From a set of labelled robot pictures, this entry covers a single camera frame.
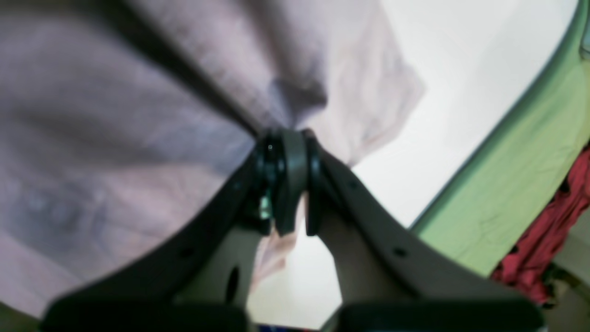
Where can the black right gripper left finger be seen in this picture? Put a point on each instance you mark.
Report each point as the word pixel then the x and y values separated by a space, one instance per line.
pixel 198 280

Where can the green floor mat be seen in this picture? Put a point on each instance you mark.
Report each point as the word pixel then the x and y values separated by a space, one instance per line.
pixel 494 198

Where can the red garment on floor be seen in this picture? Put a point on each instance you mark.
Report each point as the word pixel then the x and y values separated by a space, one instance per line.
pixel 525 267

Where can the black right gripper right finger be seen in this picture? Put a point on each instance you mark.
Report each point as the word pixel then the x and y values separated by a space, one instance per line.
pixel 391 281

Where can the mauve pink t-shirt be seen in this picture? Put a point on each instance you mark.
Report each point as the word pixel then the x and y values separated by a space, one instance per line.
pixel 105 153

